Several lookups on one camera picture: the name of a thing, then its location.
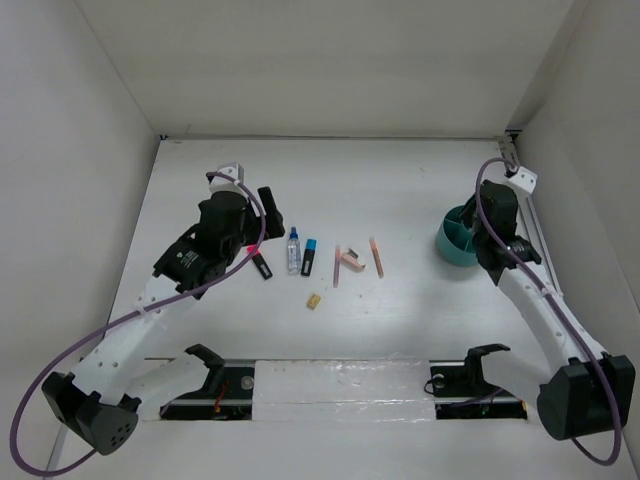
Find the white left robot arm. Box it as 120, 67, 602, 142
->
41, 187, 286, 456

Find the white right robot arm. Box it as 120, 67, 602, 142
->
425, 180, 636, 440

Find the clear spray bottle blue cap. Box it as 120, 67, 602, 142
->
287, 227, 302, 275

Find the blue and black highlighter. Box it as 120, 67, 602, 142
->
301, 238, 317, 277

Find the pink and black highlighter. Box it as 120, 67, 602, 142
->
247, 245, 273, 280

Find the teal round divided organizer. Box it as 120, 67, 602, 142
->
435, 205, 478, 268

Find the tan rectangular eraser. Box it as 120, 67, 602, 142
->
306, 294, 321, 310

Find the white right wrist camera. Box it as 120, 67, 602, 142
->
505, 166, 538, 198

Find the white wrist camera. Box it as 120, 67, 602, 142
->
505, 166, 538, 198
206, 162, 244, 195

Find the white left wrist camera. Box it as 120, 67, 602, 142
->
206, 162, 244, 195

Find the aluminium rail at right edge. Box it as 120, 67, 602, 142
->
497, 130, 564, 298

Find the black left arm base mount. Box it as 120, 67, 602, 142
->
160, 344, 256, 421

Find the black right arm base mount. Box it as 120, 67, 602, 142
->
423, 344, 528, 420

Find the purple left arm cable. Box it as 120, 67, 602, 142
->
8, 171, 266, 476

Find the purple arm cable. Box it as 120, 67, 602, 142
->
474, 157, 629, 466
8, 171, 266, 476

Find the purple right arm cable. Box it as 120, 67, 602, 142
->
474, 157, 629, 466

